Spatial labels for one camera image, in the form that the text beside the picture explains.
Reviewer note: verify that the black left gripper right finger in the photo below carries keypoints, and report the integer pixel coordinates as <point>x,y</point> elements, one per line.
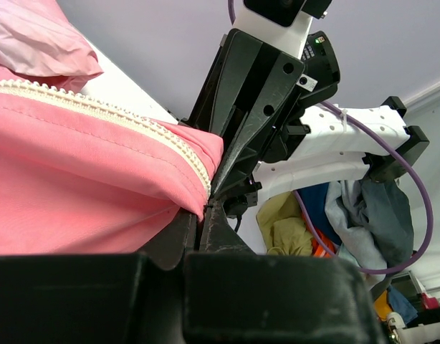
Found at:
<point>232,295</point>

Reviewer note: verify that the olive green cloth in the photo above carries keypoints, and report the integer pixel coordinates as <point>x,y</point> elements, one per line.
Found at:
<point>283,228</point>

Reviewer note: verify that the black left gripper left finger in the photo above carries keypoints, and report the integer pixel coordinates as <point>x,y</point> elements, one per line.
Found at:
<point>97,298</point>

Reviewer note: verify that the pink hooded zip jacket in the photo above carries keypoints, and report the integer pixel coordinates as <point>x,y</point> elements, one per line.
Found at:
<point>80,175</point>

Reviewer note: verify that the dark blue cloth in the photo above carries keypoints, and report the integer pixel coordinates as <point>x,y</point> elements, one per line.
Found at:
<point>313,197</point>

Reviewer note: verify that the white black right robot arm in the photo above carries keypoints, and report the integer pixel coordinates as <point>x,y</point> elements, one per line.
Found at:
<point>345,144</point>

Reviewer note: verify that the grey blue cloth pile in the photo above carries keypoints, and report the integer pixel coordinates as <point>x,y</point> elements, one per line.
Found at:
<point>373,221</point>

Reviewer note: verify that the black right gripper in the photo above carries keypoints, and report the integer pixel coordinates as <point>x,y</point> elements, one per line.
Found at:
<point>253,98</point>

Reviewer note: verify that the orange cloth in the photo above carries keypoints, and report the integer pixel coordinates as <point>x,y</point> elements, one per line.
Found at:
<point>318,250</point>

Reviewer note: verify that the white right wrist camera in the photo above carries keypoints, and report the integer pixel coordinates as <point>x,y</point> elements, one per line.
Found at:
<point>284,25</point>

